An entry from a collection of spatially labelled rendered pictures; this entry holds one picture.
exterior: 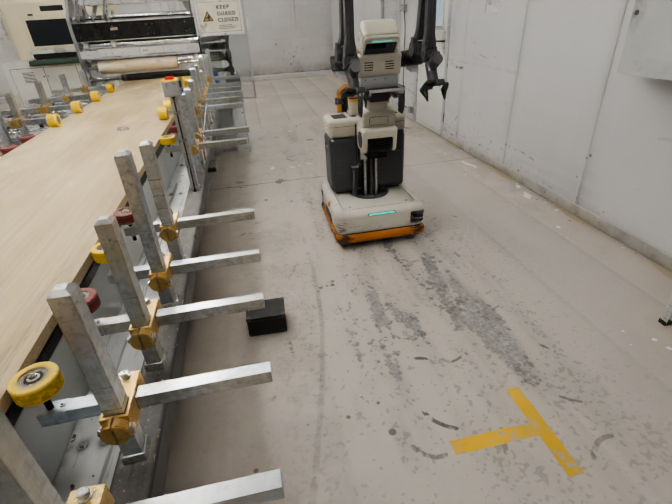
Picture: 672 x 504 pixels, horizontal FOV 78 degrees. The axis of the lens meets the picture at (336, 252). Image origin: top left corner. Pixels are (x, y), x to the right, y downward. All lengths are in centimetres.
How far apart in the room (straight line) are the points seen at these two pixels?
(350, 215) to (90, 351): 219
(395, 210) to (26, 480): 253
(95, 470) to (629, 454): 172
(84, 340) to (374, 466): 120
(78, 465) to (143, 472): 22
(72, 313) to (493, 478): 144
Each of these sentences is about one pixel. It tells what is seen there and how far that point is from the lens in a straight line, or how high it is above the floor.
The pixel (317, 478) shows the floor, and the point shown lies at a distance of 170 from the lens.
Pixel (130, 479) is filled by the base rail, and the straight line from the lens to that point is 98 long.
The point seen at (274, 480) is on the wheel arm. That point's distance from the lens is 73.
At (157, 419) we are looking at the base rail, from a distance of 105.
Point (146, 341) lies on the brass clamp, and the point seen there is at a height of 81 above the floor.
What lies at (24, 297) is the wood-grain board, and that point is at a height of 90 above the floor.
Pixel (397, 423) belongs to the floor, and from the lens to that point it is 183.
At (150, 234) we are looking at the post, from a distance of 123.
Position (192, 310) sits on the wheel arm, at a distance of 110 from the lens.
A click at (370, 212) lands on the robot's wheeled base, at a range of 282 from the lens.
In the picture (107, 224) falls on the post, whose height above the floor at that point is 110.
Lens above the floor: 145
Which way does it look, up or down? 30 degrees down
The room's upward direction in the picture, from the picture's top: 3 degrees counter-clockwise
